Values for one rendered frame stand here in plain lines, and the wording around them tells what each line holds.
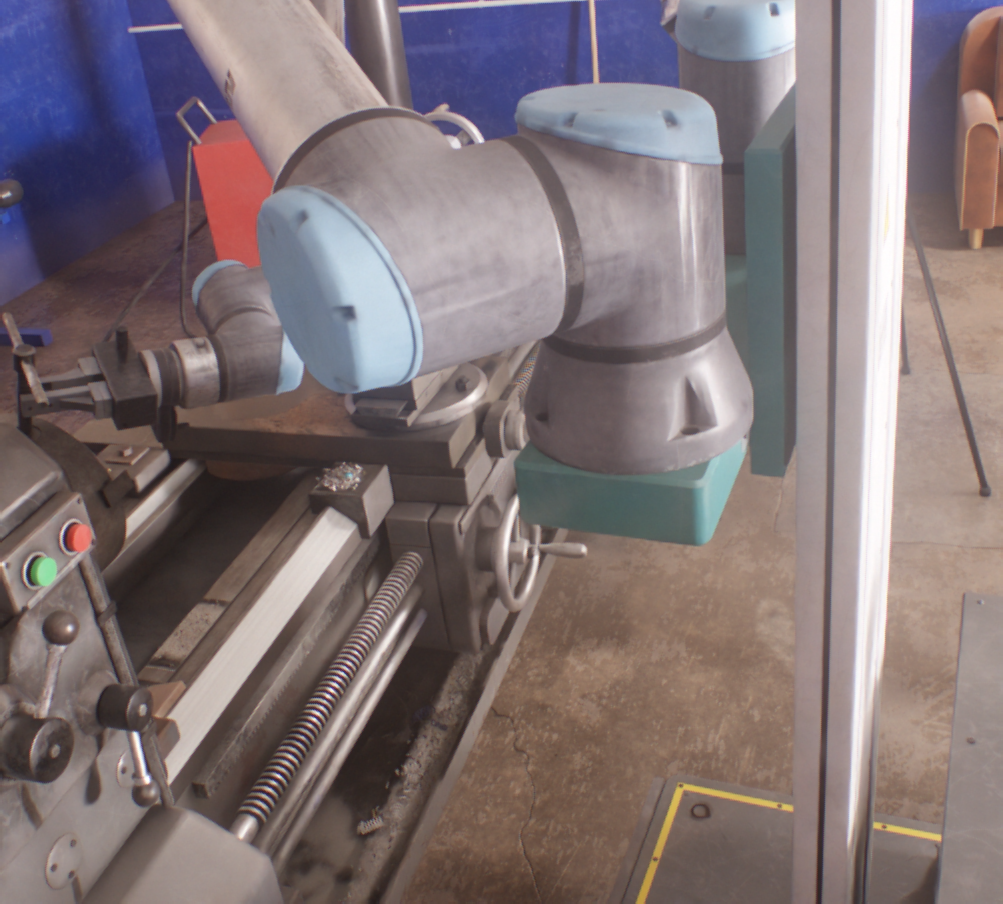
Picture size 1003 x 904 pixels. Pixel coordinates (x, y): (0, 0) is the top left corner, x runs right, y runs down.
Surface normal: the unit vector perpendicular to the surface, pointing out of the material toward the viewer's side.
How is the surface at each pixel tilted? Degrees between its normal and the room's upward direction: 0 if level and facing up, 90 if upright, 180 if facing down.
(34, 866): 90
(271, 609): 36
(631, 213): 74
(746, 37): 85
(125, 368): 17
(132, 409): 104
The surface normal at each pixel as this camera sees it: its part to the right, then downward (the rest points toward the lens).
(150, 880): 0.41, -0.73
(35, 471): 0.60, -0.60
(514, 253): 0.42, 0.15
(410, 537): -0.29, 0.45
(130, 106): 0.95, 0.04
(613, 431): -0.32, 0.12
